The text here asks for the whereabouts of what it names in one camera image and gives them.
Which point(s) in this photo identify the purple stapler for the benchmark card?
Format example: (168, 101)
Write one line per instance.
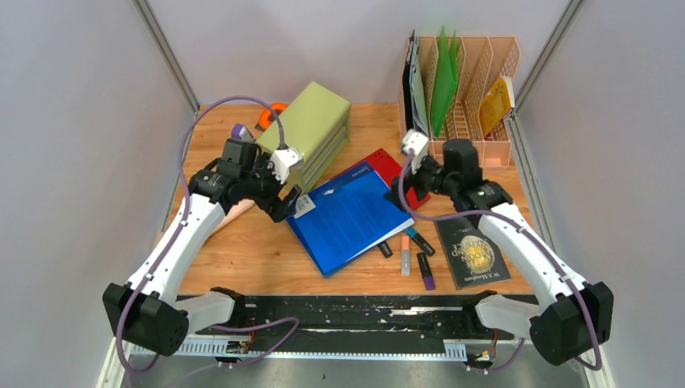
(242, 133)

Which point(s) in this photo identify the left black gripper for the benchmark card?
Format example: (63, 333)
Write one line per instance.
(277, 208)

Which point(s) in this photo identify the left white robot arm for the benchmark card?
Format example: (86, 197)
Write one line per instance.
(176, 246)

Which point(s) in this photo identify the green drawer cabinet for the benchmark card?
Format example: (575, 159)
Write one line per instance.
(316, 124)

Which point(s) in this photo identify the orange tape dispenser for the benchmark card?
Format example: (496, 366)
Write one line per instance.
(267, 116)

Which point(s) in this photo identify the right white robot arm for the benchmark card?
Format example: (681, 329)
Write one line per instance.
(530, 257)

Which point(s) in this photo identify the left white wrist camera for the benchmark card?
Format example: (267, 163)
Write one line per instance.
(283, 162)

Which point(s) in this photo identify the blue capped black marker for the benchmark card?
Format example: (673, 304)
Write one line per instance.
(420, 241)

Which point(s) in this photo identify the blue plastic folder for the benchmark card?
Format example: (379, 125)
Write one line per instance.
(345, 217)

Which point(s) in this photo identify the red plastic folder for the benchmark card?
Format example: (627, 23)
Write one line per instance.
(388, 169)

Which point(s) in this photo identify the small black marker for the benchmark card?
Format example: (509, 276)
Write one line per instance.
(385, 249)

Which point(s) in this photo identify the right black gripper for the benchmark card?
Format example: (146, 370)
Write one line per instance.
(426, 161)

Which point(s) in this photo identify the orange grey highlighter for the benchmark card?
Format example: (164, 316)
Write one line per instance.
(405, 255)

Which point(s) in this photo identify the black paperback book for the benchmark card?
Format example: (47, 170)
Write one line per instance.
(473, 258)

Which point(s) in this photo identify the black mounting base rail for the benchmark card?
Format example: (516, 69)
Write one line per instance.
(366, 324)

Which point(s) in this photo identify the pink cylindrical tube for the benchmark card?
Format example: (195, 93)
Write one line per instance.
(235, 211)

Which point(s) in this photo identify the yellow book in rack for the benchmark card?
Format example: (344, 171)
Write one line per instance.
(497, 104)

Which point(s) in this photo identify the pink file organizer rack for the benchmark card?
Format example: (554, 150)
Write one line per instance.
(480, 61)

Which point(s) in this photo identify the grey clipboard with papers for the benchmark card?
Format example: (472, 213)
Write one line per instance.
(414, 103)

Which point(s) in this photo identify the green plastic folder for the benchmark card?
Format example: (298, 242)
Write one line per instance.
(446, 80)

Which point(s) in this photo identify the purple highlighter marker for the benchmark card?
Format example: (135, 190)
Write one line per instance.
(425, 270)

